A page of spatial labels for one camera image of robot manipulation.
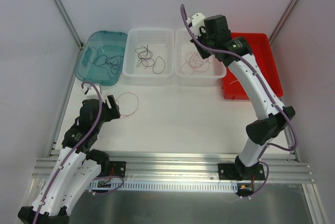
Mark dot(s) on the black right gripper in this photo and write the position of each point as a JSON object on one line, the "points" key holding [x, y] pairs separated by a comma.
{"points": [[204, 44]]}

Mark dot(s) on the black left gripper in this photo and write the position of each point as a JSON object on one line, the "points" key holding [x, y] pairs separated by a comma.
{"points": [[112, 106]]}

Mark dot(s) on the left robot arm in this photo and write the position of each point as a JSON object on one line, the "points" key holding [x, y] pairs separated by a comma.
{"points": [[76, 167]]}

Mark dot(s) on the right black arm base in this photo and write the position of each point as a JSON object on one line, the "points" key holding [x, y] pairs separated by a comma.
{"points": [[238, 172]]}

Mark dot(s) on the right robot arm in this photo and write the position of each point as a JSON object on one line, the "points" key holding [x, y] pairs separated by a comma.
{"points": [[237, 56]]}

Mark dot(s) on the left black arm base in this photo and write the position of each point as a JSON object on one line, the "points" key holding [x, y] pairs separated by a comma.
{"points": [[112, 167]]}

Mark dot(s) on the white perforated basket right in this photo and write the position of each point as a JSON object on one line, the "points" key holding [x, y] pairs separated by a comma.
{"points": [[188, 63]]}

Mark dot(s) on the white perforated basket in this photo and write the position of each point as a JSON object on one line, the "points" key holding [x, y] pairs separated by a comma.
{"points": [[188, 63], [149, 54]]}

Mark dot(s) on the teal transparent plastic bin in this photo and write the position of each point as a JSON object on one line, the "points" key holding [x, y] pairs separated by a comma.
{"points": [[101, 59]]}

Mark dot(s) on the red plastic tray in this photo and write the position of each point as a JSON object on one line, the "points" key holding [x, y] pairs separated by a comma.
{"points": [[232, 89]]}

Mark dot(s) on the white perforated basket left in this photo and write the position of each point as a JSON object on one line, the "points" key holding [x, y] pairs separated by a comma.
{"points": [[149, 54]]}

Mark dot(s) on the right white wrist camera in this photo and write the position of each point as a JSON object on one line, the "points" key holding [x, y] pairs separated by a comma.
{"points": [[195, 23]]}

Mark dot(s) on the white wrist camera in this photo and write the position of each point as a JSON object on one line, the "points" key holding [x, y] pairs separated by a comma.
{"points": [[195, 23], [90, 92]]}

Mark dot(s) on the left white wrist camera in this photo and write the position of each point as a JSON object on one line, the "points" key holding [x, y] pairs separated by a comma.
{"points": [[90, 92]]}

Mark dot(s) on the white slotted cable duct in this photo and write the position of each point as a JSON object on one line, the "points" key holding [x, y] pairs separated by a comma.
{"points": [[165, 186]]}

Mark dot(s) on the aluminium rail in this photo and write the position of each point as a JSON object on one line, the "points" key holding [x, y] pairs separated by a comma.
{"points": [[284, 168]]}

